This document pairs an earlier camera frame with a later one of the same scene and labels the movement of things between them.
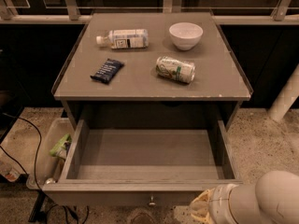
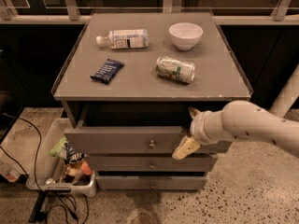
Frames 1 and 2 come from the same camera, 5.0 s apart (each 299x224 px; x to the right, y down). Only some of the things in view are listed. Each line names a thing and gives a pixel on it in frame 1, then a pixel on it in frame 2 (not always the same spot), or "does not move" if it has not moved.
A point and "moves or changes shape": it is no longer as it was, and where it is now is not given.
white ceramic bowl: [186, 35] does not move
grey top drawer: [143, 162] moves or changes shape
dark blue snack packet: [107, 71] does not move
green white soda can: [181, 71] does not move
